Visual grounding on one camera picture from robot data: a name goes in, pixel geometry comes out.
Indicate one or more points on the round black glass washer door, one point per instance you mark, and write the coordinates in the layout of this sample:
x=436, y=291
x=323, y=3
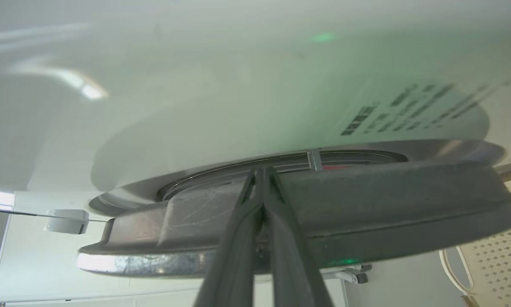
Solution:
x=387, y=204

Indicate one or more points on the white front-loading washing machine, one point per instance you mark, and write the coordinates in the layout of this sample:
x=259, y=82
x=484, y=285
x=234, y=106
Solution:
x=247, y=85

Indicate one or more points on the small white box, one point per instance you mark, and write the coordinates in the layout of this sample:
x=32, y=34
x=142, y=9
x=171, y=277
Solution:
x=65, y=221

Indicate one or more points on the metal stand leg with caster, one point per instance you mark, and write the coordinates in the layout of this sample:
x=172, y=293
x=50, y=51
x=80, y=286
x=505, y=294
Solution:
x=349, y=275

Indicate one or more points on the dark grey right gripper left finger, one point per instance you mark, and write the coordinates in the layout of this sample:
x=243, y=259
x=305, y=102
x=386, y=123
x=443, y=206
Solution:
x=234, y=264

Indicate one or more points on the cream perforated laundry basket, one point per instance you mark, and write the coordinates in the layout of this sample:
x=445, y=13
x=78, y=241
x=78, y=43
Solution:
x=498, y=264

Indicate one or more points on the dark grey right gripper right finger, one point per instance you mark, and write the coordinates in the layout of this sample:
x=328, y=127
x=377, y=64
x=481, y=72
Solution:
x=294, y=273

